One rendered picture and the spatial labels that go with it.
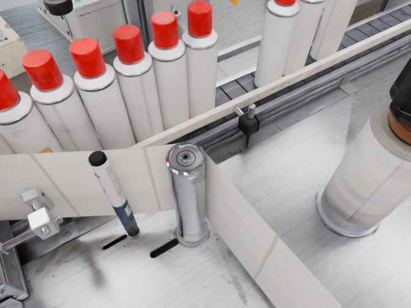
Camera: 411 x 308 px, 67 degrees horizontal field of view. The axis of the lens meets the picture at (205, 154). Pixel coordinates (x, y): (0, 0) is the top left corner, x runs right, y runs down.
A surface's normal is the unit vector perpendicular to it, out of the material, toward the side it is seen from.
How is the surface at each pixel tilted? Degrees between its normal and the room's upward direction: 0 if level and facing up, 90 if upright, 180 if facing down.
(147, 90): 90
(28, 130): 90
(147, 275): 0
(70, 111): 90
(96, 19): 90
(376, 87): 0
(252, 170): 0
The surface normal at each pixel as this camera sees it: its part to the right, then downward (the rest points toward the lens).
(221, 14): 0.00, -0.58
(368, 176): -0.79, 0.51
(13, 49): 0.67, 0.61
